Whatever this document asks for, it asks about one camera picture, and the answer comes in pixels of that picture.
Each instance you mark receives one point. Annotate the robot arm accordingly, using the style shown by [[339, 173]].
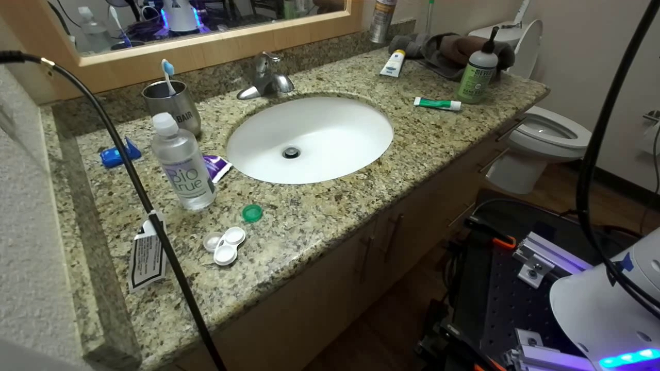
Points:
[[593, 309]]

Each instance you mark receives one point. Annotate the clear bottle with white cap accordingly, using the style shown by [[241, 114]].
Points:
[[183, 170]]

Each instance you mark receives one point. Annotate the green soap pump bottle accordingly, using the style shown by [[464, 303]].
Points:
[[477, 77]]

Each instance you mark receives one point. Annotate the white sink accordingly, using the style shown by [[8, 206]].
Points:
[[319, 136]]

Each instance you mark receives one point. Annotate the green round cap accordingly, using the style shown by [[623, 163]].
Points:
[[252, 213]]

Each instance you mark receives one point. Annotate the purple and white tube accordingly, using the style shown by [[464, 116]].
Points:
[[216, 166]]

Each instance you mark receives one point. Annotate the white contact lens case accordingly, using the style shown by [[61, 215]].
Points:
[[226, 247]]

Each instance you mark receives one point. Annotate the silver tap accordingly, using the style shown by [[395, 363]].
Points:
[[268, 80]]

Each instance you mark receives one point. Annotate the green and white toothpaste tube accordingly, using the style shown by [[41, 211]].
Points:
[[437, 103]]

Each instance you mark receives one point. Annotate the white tube with blue cap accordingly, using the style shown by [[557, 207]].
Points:
[[393, 64]]

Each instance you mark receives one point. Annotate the grey towel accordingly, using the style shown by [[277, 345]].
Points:
[[430, 51]]

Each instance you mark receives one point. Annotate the silver metal cup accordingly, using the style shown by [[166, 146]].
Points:
[[178, 111]]

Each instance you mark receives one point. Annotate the silver spray can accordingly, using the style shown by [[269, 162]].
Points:
[[382, 20]]

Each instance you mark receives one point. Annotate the wood framed mirror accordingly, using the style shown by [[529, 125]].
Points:
[[216, 46]]

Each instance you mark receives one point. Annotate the brown towel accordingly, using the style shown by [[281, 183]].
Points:
[[461, 47]]

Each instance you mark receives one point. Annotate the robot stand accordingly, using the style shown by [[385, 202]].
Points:
[[495, 288]]

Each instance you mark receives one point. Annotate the white and blue toothbrush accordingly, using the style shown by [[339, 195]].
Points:
[[167, 72]]

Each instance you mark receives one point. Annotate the white paper tag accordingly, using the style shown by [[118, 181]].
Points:
[[145, 257]]

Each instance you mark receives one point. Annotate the white toilet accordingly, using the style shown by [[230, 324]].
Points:
[[541, 141]]

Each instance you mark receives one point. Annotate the blue plastic floss holder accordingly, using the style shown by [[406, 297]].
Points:
[[116, 155]]

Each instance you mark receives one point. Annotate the toilet paper holder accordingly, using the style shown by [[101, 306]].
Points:
[[652, 129]]

